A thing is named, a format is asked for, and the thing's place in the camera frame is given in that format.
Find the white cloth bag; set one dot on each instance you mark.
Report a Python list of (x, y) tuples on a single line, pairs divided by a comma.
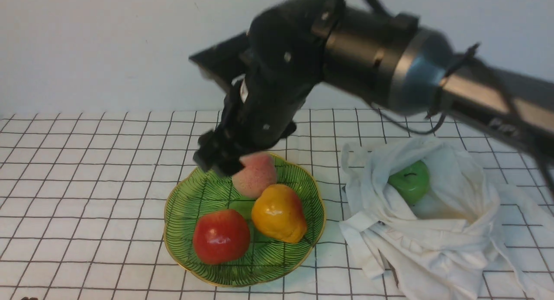
[(439, 247)]

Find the green leaf-pattern plate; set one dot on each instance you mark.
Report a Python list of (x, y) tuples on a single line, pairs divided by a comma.
[(266, 259)]

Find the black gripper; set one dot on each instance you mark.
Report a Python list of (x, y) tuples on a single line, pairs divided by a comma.
[(258, 113)]

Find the pink peach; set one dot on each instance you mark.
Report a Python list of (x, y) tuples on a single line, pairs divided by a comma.
[(258, 173)]

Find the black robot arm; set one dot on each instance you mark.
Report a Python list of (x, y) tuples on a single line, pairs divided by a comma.
[(390, 61)]

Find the green apple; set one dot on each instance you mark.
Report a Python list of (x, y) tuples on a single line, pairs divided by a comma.
[(412, 183)]

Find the red apple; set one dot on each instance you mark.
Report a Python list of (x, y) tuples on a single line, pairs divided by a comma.
[(222, 236)]

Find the yellow orange pear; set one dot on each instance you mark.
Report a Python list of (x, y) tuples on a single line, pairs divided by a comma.
[(278, 214)]

